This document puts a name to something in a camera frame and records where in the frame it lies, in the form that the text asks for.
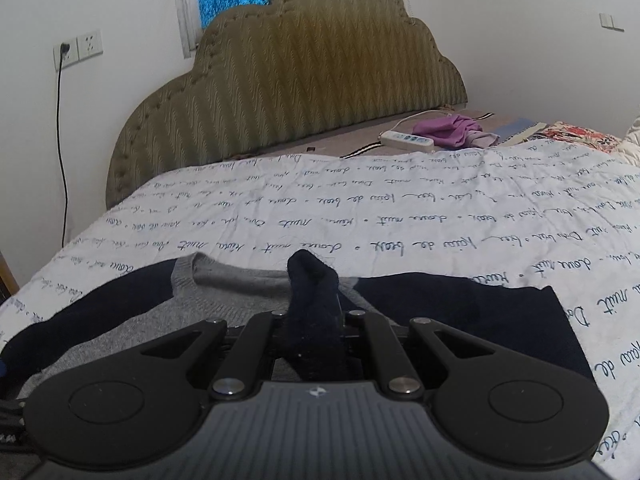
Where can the wooden bedside furniture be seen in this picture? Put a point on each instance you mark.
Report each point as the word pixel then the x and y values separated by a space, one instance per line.
pixel 8 284

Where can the white power strip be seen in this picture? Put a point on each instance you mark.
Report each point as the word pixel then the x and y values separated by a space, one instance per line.
pixel 407 141

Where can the olive upholstered headboard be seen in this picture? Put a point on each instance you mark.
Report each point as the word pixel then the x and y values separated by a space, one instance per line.
pixel 273 73

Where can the purple cloth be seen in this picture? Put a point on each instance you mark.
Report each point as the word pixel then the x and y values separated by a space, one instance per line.
pixel 455 131

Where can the white script-print bed sheet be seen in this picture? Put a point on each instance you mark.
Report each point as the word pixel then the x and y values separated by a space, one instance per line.
pixel 543 213

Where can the pile of clothes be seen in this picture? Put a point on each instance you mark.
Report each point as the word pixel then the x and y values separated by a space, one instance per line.
pixel 629 148

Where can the white wall power outlet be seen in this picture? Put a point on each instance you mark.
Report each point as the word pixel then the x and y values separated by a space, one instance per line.
pixel 80 48

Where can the grey sweater navy sleeves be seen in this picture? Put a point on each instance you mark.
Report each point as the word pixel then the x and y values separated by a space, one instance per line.
pixel 164 297

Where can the white light switch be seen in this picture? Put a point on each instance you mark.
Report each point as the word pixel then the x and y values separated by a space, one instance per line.
pixel 607 21

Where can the floral patterned cloth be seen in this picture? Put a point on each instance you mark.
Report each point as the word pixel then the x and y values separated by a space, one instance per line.
pixel 568 133

